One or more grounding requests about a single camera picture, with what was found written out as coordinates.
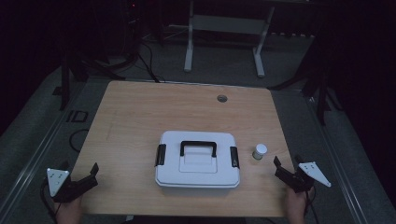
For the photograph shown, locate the black floor cable bundle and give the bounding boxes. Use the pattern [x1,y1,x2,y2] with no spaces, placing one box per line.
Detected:
[135,41,166,84]

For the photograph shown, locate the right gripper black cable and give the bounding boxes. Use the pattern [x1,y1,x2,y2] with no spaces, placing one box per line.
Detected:
[305,186,321,224]

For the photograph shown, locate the person's left hand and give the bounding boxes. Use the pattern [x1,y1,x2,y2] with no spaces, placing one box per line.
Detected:
[54,196,84,224]

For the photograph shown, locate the small white-capped bottle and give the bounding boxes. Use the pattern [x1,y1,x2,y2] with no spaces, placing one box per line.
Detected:
[251,143,268,161]

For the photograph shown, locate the metal floor rail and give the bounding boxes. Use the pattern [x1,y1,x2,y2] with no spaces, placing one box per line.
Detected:
[0,78,110,218]
[303,90,370,224]

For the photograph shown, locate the person's right hand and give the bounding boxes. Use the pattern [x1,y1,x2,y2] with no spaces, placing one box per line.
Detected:
[286,187,314,224]

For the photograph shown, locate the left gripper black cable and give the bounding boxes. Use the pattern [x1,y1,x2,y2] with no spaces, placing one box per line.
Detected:
[39,178,61,224]

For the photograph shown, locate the white metal stand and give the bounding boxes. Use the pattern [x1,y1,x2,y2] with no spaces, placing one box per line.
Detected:
[183,0,276,79]

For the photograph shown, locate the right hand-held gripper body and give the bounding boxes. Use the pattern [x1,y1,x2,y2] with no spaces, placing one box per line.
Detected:
[275,161,332,194]

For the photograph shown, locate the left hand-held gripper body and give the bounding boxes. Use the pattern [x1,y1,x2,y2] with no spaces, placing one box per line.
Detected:
[46,167,99,203]

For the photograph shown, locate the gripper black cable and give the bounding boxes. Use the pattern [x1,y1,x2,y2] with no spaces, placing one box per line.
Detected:
[39,178,61,224]
[305,186,321,224]

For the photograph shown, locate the white storage box black handle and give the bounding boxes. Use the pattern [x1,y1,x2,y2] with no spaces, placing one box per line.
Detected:
[154,130,241,189]

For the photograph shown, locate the black floor cable loop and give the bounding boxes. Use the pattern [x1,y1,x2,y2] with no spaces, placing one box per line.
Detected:
[68,128,91,154]

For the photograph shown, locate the black tripod stand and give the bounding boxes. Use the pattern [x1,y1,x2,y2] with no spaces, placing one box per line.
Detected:
[57,46,126,112]
[269,40,344,127]

